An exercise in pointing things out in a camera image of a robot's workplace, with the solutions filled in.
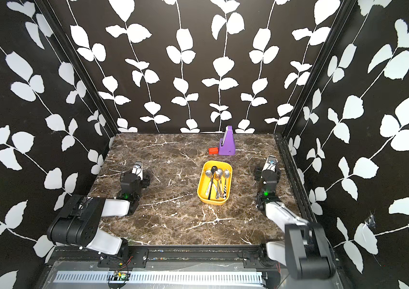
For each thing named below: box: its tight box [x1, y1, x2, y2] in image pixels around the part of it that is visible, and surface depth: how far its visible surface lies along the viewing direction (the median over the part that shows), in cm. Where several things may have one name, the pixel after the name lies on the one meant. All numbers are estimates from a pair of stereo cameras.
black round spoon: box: [208, 165, 219, 200], surface depth 102 cm
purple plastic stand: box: [218, 125, 236, 156], surface depth 107 cm
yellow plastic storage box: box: [197, 160, 233, 206], surface depth 98 cm
